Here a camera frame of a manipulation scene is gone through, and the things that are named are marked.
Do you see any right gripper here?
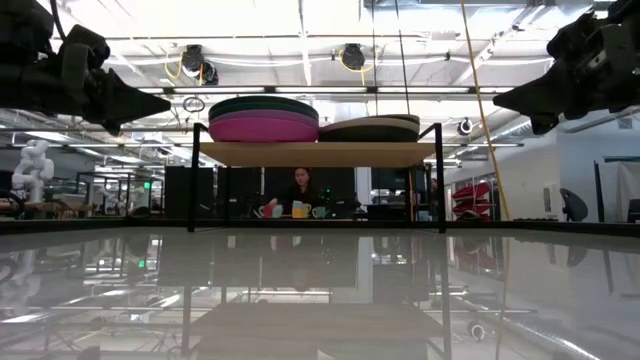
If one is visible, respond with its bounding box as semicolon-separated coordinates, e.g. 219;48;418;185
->
492;23;640;136

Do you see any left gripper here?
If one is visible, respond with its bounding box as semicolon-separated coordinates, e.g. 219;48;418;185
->
54;62;172;136

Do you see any teal green round plate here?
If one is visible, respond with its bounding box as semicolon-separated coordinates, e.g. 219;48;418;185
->
208;102;320;121

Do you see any purple round plate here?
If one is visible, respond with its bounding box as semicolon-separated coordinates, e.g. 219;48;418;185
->
208;109;320;129

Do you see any magenta round plate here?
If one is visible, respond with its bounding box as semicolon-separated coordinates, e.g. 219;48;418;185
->
208;117;320;144

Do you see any beige round plate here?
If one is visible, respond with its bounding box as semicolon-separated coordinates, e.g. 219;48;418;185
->
319;116;421;136

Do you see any black cabinet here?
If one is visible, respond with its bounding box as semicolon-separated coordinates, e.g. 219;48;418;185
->
163;164;192;221

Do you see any black office chair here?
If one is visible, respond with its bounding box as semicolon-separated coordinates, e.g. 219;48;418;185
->
558;187;590;223

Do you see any wooden workbench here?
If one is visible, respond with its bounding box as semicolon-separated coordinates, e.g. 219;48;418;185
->
0;199;96;220

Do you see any ceiling light strip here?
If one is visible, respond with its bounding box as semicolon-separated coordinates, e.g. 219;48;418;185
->
134;84;516;96

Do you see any person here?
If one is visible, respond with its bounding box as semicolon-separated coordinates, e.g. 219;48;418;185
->
272;167;326;219

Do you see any white glossy table sheet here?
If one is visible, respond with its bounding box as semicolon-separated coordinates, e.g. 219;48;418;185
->
0;227;640;360

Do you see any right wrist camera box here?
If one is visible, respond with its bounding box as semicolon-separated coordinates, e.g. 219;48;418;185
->
546;12;601;61

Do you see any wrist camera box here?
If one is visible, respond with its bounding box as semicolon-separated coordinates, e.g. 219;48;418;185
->
546;12;601;61
60;23;112;76

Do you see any yellow hanging cable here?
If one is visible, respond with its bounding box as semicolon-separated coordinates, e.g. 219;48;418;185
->
459;0;512;222

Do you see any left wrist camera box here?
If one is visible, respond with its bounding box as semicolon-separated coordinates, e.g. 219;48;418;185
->
60;23;112;76

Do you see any black ceiling cable reel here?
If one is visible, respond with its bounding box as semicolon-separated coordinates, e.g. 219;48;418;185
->
339;42;367;71
179;43;221;86

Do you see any white wall dispenser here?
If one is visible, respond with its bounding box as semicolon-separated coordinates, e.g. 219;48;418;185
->
542;182;559;216

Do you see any black aluminium rig frame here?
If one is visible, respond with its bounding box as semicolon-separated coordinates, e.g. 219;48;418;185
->
0;217;640;236

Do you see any black hanging cable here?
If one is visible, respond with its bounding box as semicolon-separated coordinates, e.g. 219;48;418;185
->
393;0;412;117

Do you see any wooden shelf with black frame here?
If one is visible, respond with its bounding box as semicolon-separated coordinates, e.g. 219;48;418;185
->
187;122;448;235

